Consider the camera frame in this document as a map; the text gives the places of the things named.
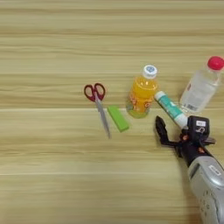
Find orange juice bottle white cap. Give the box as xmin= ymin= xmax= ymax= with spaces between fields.
xmin=125 ymin=64 xmax=159 ymax=120

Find teal white glue stick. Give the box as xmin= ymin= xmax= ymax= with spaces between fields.
xmin=153 ymin=90 xmax=190 ymax=130

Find clear bottle red cap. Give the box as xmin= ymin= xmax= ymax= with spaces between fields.
xmin=178 ymin=55 xmax=224 ymax=114

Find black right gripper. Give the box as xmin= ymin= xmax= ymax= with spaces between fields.
xmin=154 ymin=115 xmax=217 ymax=168

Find red handled scissors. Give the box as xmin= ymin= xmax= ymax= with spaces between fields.
xmin=83 ymin=82 xmax=113 ymax=140

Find green rectangular block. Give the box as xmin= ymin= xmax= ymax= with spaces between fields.
xmin=106 ymin=104 xmax=130 ymax=133

